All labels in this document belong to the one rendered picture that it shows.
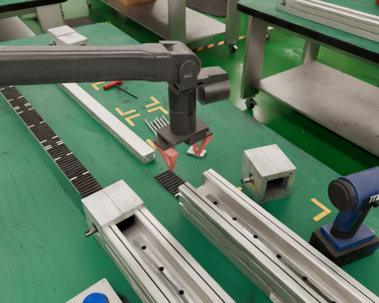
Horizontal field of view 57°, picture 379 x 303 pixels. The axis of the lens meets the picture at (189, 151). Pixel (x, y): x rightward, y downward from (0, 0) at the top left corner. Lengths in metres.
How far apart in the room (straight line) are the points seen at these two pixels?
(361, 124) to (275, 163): 1.56
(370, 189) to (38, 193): 0.75
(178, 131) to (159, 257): 0.26
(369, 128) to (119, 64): 1.92
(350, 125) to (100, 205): 1.84
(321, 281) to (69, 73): 0.57
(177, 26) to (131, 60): 2.59
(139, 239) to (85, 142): 0.46
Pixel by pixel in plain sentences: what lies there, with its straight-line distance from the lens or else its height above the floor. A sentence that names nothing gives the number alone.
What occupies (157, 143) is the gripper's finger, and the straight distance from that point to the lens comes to 0.75.
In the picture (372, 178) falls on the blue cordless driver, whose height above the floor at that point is 1.00.
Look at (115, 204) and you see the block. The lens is 0.74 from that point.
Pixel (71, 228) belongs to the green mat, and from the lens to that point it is 0.85.
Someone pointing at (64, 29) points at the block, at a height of 0.87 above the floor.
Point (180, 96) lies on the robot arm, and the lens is 0.68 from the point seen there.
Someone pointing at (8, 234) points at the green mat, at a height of 0.78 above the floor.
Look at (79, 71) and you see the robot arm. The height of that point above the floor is 1.16.
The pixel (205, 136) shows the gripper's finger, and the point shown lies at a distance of 0.77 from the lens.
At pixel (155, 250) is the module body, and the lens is 0.72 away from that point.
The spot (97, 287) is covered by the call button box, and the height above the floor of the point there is 0.84.
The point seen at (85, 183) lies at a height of 0.81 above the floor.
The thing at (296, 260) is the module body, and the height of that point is 0.83.
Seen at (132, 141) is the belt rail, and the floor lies 0.81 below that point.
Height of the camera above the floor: 1.41
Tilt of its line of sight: 39 degrees down
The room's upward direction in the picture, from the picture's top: straight up
